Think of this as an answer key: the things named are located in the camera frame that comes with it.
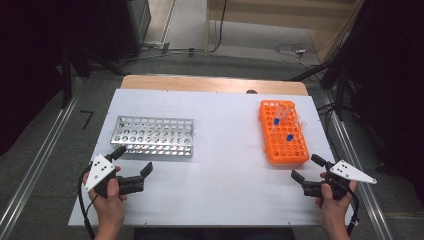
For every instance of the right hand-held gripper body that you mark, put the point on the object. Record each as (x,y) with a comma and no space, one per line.
(350,171)

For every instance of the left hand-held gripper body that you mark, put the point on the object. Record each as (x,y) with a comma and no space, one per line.
(100,170)

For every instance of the orange test tube rack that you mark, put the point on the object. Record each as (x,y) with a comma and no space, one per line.
(283,151)

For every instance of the metal test tube rack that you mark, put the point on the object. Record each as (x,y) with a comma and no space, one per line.
(150,133)

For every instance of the clear test tube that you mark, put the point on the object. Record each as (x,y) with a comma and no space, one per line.
(303,126)
(297,119)

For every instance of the orange-capped test tube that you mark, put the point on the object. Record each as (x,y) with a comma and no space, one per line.
(290,104)
(277,112)

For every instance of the person's left hand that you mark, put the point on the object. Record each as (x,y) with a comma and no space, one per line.
(110,206)

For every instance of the person's right hand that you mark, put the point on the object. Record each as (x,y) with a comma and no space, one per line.
(335,208)

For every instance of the black metal stand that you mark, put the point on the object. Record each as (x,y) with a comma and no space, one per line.
(340,93)

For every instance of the white board sheet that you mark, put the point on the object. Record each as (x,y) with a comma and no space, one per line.
(216,183)

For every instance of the black stand leg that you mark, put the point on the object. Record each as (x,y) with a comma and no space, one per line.
(66,83)

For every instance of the person's dark pants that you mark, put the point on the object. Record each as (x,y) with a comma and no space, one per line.
(213,234)

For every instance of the dark curtain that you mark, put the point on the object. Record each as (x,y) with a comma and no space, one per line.
(26,66)
(393,83)

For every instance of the grey power strip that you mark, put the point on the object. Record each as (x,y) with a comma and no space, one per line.
(156,45)

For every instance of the dark cabinet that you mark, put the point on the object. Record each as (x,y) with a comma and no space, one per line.
(138,20)

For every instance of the light wooden platform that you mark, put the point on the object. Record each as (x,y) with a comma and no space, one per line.
(266,20)

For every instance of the metal floor rail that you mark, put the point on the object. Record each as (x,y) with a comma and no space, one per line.
(376,216)
(33,166)

